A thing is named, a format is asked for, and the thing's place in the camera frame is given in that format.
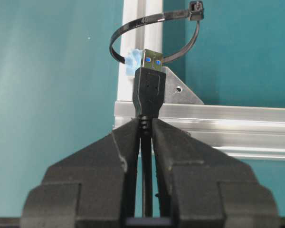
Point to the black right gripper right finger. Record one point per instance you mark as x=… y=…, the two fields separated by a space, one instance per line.
x=202 y=187

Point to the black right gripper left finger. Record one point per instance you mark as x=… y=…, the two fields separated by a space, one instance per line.
x=92 y=188

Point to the black zip tie loop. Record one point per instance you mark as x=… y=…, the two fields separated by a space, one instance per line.
x=195 y=12

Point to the blue tape piece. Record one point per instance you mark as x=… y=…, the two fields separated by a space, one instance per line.
x=133 y=61

